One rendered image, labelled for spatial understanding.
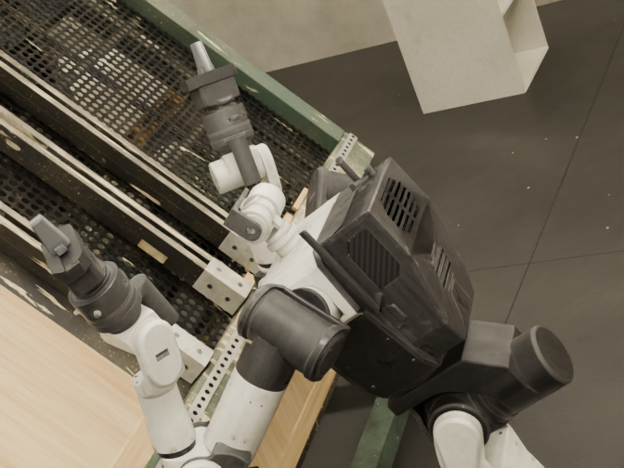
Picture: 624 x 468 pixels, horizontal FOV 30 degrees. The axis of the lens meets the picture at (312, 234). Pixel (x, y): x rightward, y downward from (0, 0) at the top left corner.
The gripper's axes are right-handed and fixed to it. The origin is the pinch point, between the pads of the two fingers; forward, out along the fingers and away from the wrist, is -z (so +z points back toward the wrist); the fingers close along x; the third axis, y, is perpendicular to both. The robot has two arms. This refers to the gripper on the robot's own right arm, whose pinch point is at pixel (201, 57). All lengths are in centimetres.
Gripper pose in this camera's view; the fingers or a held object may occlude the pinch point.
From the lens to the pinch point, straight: 230.6
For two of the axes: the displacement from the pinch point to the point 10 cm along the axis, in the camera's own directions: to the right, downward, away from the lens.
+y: -5.6, 1.0, 8.2
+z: 3.5, 9.3, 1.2
